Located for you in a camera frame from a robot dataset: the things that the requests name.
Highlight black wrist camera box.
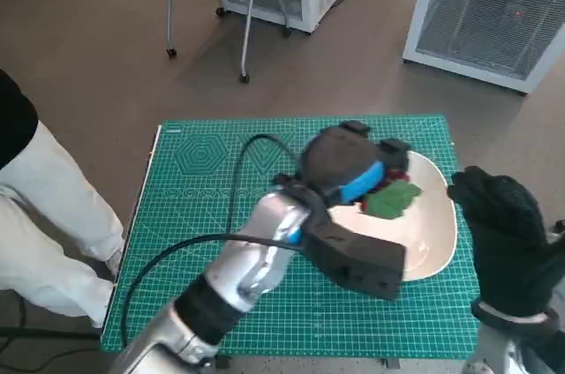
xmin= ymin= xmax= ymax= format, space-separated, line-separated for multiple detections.
xmin=302 ymin=197 xmax=407 ymax=303
xmin=520 ymin=333 xmax=565 ymax=374

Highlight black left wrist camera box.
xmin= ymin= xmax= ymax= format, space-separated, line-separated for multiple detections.
xmin=302 ymin=197 xmax=407 ymax=303

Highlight black left hand blue tape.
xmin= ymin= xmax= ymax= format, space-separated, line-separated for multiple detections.
xmin=273 ymin=120 xmax=411 ymax=212

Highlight white square plate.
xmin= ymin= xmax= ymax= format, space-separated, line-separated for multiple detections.
xmin=326 ymin=151 xmax=458 ymax=283

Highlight red toy grape bunch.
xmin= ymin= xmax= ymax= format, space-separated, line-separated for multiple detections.
xmin=361 ymin=168 xmax=424 ymax=220

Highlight black gloved right hand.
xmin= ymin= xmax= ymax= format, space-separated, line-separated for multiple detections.
xmin=448 ymin=165 xmax=565 ymax=318

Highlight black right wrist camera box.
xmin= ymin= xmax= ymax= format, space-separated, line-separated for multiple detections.
xmin=520 ymin=333 xmax=565 ymax=374

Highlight white cabinet with mesh panel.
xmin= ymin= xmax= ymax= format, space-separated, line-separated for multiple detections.
xmin=402 ymin=0 xmax=565 ymax=97

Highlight black floor cables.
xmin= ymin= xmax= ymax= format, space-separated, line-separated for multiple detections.
xmin=0 ymin=289 xmax=102 ymax=374

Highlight green cutting mat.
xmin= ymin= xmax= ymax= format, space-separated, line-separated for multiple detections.
xmin=100 ymin=114 xmax=482 ymax=355

